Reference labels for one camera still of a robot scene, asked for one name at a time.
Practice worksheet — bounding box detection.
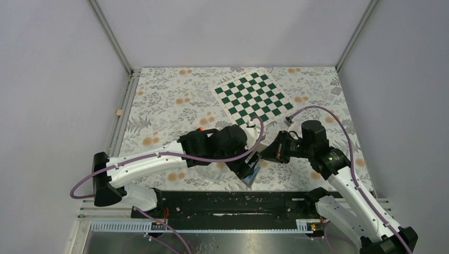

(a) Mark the floral tablecloth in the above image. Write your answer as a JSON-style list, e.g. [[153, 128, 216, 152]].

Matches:
[[117, 67, 374, 191]]

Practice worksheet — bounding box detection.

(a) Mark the green white chessboard mat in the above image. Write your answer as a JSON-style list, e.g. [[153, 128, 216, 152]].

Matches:
[[211, 68, 295, 126]]

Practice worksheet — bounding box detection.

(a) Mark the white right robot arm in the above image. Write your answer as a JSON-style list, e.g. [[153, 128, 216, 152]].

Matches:
[[262, 120, 418, 253]]

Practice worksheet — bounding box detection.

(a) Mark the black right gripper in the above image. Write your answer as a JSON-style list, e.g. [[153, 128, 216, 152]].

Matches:
[[261, 130, 314, 164]]

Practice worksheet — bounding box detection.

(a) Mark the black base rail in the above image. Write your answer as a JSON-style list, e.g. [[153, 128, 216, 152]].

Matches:
[[148, 190, 320, 231]]

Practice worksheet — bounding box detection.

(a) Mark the grey leather card holder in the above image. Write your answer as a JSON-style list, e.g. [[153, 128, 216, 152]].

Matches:
[[241, 150, 263, 188]]

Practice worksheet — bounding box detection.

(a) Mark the clear plastic tray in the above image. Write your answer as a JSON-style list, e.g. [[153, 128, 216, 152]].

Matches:
[[196, 162, 228, 183]]

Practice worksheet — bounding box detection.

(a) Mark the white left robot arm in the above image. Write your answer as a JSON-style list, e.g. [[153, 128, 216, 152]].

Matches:
[[93, 125, 263, 217]]

